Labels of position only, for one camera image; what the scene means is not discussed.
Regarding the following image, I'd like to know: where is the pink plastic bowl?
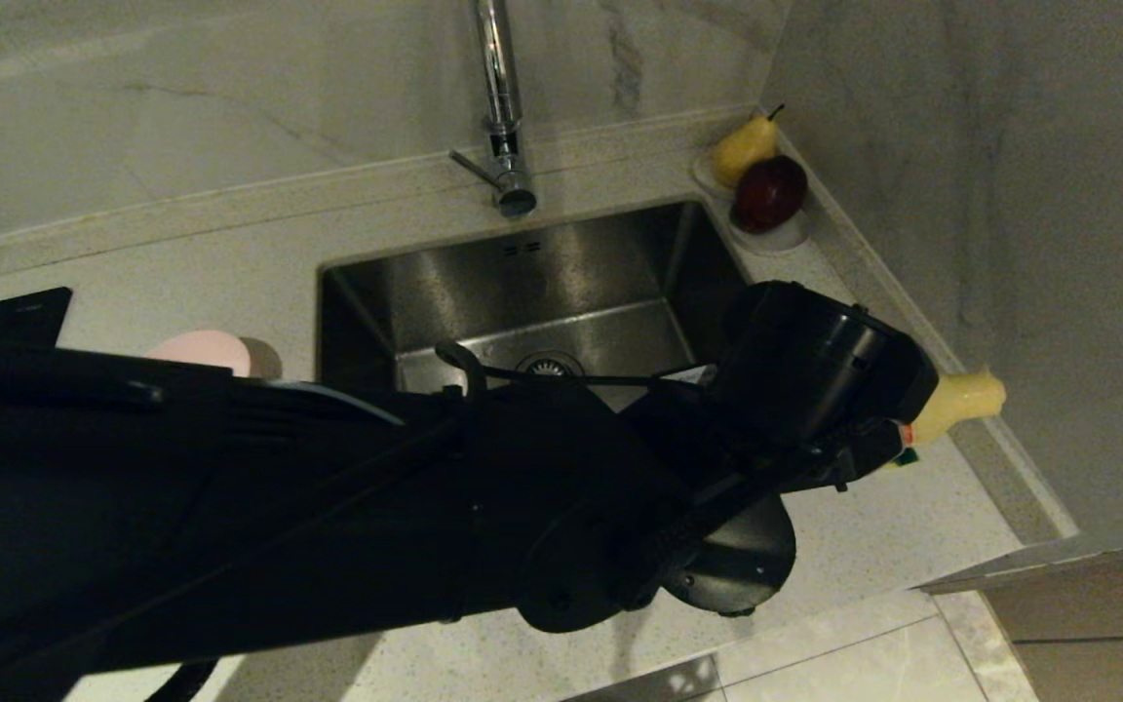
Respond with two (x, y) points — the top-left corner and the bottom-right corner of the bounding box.
(144, 330), (282, 381)

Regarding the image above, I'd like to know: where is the round metal drain strainer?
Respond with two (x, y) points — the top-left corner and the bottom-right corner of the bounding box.
(515, 351), (584, 379)

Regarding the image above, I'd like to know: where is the yellow pear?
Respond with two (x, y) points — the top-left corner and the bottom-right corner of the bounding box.
(713, 105), (785, 189)

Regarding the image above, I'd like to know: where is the stainless steel sink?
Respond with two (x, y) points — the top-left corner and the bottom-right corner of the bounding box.
(318, 200), (762, 396)

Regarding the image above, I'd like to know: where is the dark red apple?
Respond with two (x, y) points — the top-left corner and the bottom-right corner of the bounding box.
(731, 156), (808, 235)

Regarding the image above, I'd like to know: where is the black induction cooktop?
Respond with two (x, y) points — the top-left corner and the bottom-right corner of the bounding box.
(0, 288), (73, 347)

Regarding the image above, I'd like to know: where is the small white dish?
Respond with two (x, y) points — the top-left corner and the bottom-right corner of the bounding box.
(725, 210), (812, 256)
(690, 148), (738, 201)

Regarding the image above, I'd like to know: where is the orange white dish soap bottle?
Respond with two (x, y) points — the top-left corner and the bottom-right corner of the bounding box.
(898, 369), (1008, 449)

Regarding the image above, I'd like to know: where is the chrome faucet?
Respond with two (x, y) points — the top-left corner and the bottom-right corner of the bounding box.
(451, 0), (539, 218)

